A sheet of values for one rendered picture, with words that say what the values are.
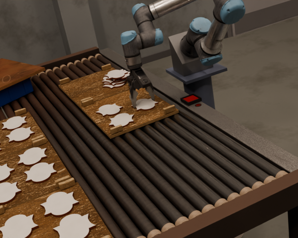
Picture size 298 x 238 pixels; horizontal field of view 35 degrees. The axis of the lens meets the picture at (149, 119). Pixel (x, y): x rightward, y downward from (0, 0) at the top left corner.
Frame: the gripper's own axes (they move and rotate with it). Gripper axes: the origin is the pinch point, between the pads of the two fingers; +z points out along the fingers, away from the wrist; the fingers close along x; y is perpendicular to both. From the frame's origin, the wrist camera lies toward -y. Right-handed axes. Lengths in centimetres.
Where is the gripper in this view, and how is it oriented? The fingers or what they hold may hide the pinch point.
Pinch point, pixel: (144, 103)
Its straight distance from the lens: 229.8
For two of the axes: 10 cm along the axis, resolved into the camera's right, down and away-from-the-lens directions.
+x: -8.9, 3.3, -3.2
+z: 1.9, 9.0, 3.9
